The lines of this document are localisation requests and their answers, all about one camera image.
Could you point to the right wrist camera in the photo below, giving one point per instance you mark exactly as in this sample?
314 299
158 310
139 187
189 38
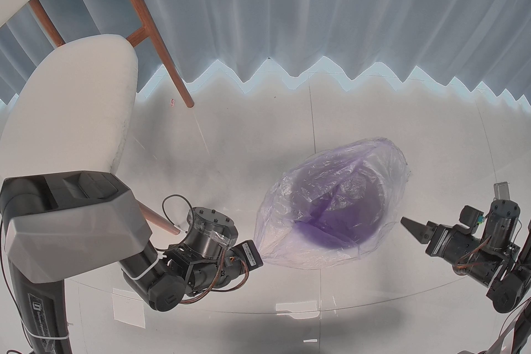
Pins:
471 219

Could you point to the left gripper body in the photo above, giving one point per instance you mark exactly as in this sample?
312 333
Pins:
244 261

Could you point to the purple plastic bag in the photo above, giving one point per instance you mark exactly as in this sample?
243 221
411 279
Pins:
332 194

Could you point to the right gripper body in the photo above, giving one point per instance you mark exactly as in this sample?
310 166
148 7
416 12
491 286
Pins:
460 250

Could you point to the white cushioned wooden chair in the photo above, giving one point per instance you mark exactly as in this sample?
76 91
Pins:
74 95

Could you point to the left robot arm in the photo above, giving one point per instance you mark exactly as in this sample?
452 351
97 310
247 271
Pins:
74 228

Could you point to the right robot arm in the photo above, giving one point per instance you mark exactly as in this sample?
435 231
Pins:
504 228

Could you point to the white trash bin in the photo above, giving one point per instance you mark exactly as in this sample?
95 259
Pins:
323 249

